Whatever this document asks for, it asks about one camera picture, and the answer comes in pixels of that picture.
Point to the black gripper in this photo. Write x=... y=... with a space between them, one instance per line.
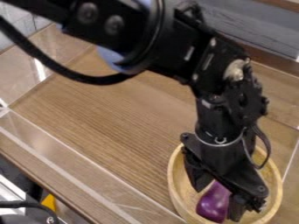
x=227 y=163

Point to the purple toy eggplant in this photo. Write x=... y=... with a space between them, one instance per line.
x=212 y=205

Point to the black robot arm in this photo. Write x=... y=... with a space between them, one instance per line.
x=161 y=36

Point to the yellow black equipment base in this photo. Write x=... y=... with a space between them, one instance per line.
x=23 y=201

